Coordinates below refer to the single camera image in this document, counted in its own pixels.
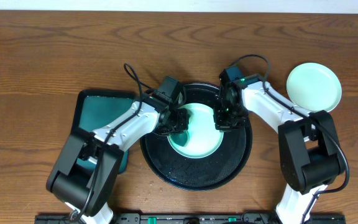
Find green yellow sponge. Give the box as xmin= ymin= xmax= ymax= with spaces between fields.
xmin=170 ymin=131 xmax=190 ymax=147

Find mint plate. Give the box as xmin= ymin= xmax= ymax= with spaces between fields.
xmin=168 ymin=103 xmax=224 ymax=159
xmin=286 ymin=62 xmax=342 ymax=112

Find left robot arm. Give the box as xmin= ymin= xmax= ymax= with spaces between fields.
xmin=46 ymin=91 xmax=188 ymax=223

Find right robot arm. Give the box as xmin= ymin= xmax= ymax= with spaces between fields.
xmin=214 ymin=74 xmax=350 ymax=223

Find rectangular black water tray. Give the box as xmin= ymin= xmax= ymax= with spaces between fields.
xmin=71 ymin=89 xmax=138 ymax=175

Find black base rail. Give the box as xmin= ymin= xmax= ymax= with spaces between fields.
xmin=34 ymin=212 xmax=346 ymax=224

